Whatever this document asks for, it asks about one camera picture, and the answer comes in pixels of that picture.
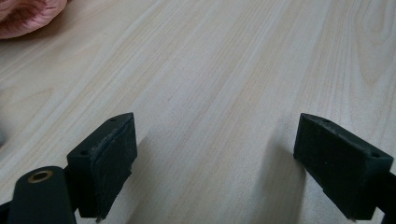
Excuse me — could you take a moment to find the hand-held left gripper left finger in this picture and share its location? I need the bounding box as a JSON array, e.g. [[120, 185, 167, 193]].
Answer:
[[65, 112, 138, 220]]

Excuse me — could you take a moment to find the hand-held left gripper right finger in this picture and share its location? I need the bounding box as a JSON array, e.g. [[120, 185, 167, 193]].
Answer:
[[293, 112, 394, 221]]

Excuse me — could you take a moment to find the pink and grey glove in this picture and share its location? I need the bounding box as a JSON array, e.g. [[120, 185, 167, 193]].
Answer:
[[0, 0, 69, 40]]

